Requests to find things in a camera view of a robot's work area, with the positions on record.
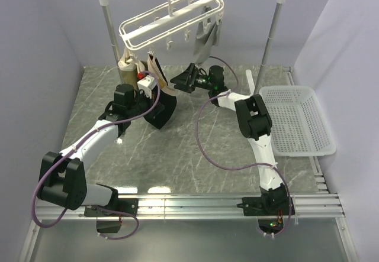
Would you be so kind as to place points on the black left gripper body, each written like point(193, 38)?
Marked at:
point(143, 104)

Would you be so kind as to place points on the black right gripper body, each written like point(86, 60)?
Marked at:
point(202, 83)

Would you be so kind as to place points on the khaki underwear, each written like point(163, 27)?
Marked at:
point(129, 66)

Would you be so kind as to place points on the white clip hanger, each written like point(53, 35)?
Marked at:
point(162, 22)

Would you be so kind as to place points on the black underwear beige waistband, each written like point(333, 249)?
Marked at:
point(167, 94)

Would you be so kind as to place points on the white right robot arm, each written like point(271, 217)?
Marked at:
point(255, 125)

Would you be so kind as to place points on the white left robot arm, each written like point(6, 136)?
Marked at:
point(63, 175)

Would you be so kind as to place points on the grey hanging underwear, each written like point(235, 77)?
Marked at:
point(204, 41)

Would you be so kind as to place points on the white plastic basket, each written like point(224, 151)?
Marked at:
point(299, 127)

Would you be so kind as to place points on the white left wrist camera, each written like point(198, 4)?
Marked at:
point(146, 83)

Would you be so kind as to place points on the aluminium mounting rail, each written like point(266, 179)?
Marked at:
point(225, 206)

